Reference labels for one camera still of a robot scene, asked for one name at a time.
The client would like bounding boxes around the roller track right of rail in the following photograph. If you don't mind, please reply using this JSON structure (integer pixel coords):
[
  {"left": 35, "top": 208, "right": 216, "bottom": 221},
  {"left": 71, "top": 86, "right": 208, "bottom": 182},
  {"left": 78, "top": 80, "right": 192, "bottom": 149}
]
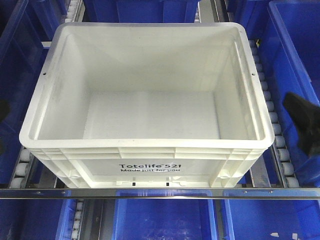
[{"left": 249, "top": 40, "right": 300, "bottom": 188}]

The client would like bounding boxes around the blue bin shelf side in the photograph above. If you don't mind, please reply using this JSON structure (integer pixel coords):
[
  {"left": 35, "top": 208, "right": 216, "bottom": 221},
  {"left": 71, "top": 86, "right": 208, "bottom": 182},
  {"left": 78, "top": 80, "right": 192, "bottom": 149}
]
[
  {"left": 258, "top": 0, "right": 320, "bottom": 187},
  {"left": 0, "top": 0, "right": 61, "bottom": 185}
]

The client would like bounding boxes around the white plastic tote bin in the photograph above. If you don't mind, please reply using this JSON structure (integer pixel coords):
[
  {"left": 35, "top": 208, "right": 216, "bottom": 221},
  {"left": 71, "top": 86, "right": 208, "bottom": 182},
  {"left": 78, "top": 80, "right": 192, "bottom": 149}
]
[{"left": 19, "top": 22, "right": 275, "bottom": 188}]

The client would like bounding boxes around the blue bin below centre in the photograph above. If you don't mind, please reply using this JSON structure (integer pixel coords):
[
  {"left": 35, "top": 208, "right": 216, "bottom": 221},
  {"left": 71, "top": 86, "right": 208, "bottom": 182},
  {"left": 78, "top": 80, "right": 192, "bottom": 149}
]
[{"left": 111, "top": 198, "right": 219, "bottom": 240}]

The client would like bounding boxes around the blue bin left shelf side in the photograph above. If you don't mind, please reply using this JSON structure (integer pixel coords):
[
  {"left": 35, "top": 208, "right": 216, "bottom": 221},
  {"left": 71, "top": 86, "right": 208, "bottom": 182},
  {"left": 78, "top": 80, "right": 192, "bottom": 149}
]
[{"left": 0, "top": 0, "right": 61, "bottom": 185}]

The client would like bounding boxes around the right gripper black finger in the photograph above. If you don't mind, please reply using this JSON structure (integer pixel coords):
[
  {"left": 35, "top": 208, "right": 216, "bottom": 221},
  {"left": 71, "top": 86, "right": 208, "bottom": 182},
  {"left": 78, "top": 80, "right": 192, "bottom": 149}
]
[{"left": 282, "top": 92, "right": 320, "bottom": 157}]

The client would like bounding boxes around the blue bin right shelf side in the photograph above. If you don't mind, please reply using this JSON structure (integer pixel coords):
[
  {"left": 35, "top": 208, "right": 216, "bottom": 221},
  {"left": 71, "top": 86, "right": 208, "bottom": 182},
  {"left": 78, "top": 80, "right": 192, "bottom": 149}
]
[{"left": 258, "top": 0, "right": 320, "bottom": 187}]

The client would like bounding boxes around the silver front shelf rail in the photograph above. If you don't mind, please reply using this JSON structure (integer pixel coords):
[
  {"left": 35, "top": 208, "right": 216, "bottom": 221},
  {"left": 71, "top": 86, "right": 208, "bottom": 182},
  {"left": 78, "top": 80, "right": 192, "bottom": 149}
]
[{"left": 0, "top": 187, "right": 320, "bottom": 200}]

